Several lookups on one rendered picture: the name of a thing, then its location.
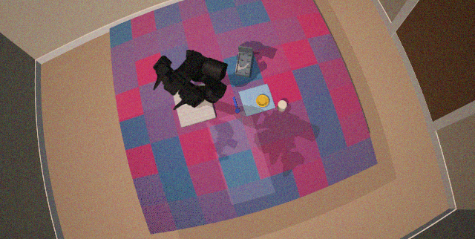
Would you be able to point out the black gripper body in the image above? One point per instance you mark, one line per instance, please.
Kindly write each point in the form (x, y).
(182, 76)

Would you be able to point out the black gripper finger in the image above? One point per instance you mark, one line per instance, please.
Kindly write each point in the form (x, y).
(189, 99)
(161, 72)

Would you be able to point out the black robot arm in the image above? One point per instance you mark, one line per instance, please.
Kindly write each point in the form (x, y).
(210, 72)

